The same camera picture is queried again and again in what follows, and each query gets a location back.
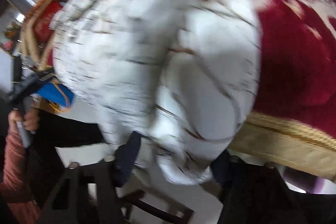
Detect white crackle-print coat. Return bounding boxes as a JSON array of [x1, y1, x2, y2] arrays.
[[51, 0, 263, 186]]

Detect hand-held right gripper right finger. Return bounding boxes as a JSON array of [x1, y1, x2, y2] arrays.
[[210, 151, 307, 224]]

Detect wooden stool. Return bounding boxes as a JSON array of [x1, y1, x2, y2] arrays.
[[121, 174, 195, 224]]

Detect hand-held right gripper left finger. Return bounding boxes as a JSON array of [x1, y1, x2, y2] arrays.
[[39, 132, 143, 224]]

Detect blue bag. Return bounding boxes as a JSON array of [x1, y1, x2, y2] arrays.
[[35, 82, 75, 109]]

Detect floral plush blanket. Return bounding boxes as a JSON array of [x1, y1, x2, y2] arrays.
[[210, 0, 336, 180]]

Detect person's left forearm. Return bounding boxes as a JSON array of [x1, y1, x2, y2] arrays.
[[0, 132, 40, 224]]

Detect person's left hand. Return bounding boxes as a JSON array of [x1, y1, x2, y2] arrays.
[[8, 106, 40, 135]]

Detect red cardboard box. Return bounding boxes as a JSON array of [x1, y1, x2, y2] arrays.
[[34, 1, 63, 35]]

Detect person's black pants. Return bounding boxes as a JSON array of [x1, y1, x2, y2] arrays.
[[26, 110, 105, 209]]

